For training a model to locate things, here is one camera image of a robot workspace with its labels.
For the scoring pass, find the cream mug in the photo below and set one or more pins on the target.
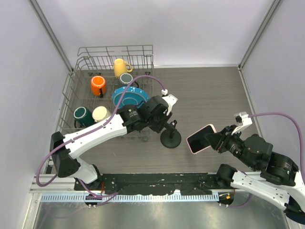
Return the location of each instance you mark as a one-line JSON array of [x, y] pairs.
[[100, 113]]

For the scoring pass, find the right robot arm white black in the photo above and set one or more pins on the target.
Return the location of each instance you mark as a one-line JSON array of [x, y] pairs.
[[283, 184]]

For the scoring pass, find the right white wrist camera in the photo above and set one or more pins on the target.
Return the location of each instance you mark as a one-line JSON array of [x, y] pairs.
[[243, 121]]

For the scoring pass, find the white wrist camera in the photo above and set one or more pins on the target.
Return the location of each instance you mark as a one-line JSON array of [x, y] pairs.
[[169, 99], [243, 121]]

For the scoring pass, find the aluminium frame rail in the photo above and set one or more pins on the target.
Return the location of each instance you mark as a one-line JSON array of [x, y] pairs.
[[48, 29]]

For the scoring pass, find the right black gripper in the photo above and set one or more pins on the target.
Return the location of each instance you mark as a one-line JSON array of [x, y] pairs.
[[218, 140]]

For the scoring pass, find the pink case smartphone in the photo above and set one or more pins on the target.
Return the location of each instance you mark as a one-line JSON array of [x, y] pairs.
[[197, 142]]

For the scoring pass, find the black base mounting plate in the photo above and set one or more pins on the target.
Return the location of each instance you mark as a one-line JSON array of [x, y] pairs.
[[160, 184]]

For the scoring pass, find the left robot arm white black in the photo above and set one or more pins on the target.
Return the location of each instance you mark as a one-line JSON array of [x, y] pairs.
[[67, 149]]

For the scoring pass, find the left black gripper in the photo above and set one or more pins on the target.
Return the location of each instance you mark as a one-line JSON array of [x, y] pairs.
[[165, 118]]

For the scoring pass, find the blue ceramic plate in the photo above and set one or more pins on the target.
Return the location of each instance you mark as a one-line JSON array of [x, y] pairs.
[[133, 96]]

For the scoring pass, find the yellow mug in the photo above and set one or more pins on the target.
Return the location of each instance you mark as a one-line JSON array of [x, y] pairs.
[[120, 67]]

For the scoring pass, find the dark teal mug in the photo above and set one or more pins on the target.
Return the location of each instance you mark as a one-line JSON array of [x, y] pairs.
[[83, 117]]

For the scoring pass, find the orange mug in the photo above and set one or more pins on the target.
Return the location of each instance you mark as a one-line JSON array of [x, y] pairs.
[[98, 86]]

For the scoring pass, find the black phone stand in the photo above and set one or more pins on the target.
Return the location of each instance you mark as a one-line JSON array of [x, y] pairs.
[[170, 137]]

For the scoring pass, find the white slotted cable duct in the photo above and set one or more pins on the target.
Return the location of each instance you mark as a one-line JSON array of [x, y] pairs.
[[175, 197]]

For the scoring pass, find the grey wire dish rack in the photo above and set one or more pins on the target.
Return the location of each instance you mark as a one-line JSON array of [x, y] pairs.
[[99, 60]]

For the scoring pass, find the grey mug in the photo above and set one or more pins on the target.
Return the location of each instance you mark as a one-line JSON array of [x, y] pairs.
[[125, 79]]

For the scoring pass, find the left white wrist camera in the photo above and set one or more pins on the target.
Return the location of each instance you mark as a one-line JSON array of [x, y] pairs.
[[169, 99]]

